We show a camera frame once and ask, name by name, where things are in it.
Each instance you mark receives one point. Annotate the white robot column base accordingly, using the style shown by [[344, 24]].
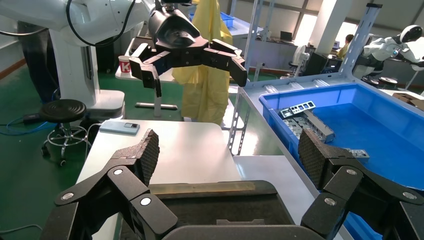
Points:
[[73, 66]]

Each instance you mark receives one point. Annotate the red paper cup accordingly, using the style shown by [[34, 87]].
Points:
[[124, 66]]

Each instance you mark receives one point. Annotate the brown cardboard piece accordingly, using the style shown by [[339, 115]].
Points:
[[407, 98]]

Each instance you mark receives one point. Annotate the small blue storage bin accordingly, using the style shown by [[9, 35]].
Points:
[[228, 20]]

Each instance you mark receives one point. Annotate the flat slotted metal plate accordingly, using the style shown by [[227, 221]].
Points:
[[291, 127], [304, 127]]

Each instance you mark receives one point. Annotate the black flat container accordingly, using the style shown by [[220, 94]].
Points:
[[215, 205]]

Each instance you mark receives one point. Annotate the grey ladder-shaped metal part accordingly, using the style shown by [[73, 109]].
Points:
[[357, 154]]

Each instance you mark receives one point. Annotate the black power adapter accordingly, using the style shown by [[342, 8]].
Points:
[[31, 118]]

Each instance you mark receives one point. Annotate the seated person yellow shirt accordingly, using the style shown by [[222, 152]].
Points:
[[344, 49]]

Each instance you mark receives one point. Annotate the long grey metal bar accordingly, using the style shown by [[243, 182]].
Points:
[[319, 127]]

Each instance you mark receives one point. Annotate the light blue smartphone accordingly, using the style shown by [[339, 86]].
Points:
[[116, 127]]

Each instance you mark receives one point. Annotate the dark laptop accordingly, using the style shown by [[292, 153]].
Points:
[[286, 35]]

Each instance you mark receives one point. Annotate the white humanoid robot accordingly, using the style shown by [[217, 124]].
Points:
[[384, 46]]

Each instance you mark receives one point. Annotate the yellow hanging garment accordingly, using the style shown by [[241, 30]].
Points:
[[202, 96]]

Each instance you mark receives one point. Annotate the white standing fan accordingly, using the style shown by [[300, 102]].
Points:
[[299, 54]]

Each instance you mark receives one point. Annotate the large blue plastic bin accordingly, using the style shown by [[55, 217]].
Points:
[[364, 132]]

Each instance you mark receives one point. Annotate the white side table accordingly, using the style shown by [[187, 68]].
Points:
[[155, 106]]

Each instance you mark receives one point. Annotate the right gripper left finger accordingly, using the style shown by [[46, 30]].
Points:
[[132, 198]]

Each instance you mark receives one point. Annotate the black round stool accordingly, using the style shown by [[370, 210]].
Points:
[[387, 81], [63, 111], [370, 80]]

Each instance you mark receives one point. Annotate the grey upright frame part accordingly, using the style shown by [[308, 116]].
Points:
[[298, 107]]

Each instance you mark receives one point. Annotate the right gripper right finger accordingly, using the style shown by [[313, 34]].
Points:
[[351, 185]]

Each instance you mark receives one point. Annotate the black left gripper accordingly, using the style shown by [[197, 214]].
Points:
[[175, 33]]

